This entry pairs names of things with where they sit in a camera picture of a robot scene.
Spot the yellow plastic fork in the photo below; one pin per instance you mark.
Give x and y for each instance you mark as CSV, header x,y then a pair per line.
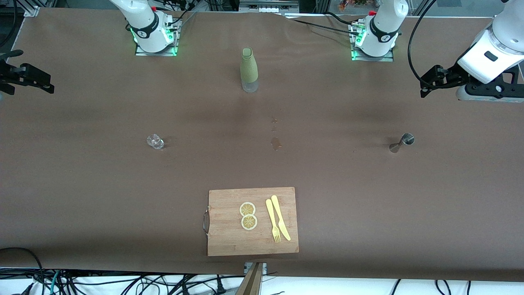
x,y
270,213

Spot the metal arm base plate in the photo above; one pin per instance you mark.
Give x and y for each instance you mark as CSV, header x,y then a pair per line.
x,y
389,58
163,53

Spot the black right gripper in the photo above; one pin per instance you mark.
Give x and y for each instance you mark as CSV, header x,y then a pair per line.
x,y
9,73

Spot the clear glass measuring cup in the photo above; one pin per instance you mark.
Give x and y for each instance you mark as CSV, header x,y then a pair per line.
x,y
155,142

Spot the metal table corner bracket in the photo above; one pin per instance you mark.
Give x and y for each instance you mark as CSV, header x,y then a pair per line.
x,y
32,11

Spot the steel double jigger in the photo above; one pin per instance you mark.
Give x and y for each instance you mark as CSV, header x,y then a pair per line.
x,y
407,139

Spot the wooden post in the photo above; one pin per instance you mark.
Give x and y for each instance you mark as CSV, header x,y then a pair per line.
x,y
251,282

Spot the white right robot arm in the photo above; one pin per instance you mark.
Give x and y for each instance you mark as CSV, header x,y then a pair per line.
x,y
143,20

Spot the wooden cutting board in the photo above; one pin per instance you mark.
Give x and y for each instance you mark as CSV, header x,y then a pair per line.
x,y
229,237

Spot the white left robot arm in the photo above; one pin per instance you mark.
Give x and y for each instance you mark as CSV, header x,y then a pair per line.
x,y
385,24

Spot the yellow plastic knife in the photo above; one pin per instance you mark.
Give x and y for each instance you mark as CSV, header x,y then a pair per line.
x,y
282,225

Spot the brown table cover sheet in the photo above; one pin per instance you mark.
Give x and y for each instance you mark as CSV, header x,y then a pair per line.
x,y
82,184

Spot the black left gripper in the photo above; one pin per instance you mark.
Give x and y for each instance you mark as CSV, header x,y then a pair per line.
x,y
451,75

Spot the yellow lemon slice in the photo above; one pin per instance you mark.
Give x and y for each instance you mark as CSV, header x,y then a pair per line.
x,y
249,222
247,209

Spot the green sleeved glass bottle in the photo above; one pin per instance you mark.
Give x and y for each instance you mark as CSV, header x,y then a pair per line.
x,y
249,69

